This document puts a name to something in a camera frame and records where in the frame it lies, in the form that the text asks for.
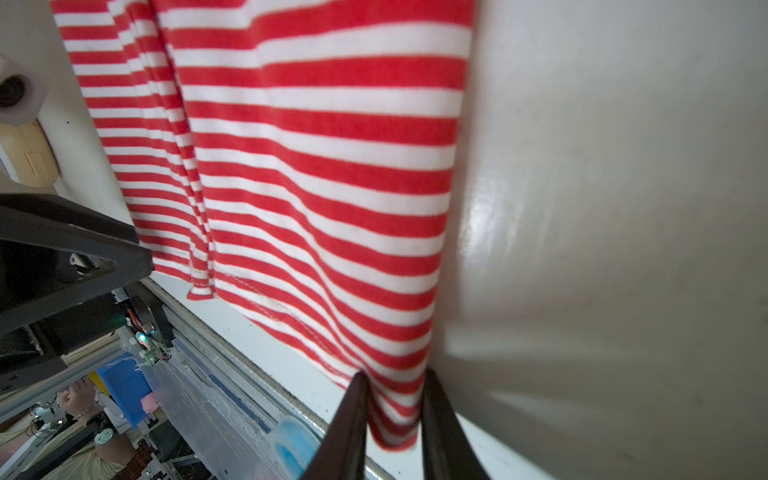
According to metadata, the small tape roll on rail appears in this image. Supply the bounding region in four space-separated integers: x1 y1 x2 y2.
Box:
268 416 320 479

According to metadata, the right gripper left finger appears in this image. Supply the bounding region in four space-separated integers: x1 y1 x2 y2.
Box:
301 371 370 480

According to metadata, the red white striped tank top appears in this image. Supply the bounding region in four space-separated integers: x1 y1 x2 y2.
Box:
50 1 475 451

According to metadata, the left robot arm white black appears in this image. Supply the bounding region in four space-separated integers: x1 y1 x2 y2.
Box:
1 194 173 394

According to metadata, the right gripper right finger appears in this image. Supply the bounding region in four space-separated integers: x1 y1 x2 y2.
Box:
421 369 490 480

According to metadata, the aluminium front rail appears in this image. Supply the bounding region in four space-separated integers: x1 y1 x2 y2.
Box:
140 277 397 480

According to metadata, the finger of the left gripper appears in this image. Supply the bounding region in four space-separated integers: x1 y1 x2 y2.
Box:
1 194 153 335

